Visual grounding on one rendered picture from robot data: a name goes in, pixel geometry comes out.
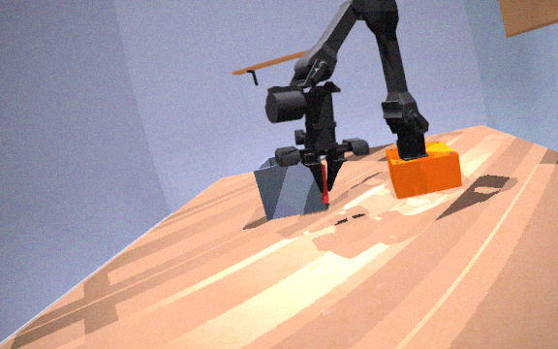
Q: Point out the red peg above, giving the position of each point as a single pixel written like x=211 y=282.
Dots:
x=325 y=195

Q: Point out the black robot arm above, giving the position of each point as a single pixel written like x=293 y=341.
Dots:
x=400 y=110

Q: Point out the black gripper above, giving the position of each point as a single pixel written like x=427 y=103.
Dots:
x=321 y=137

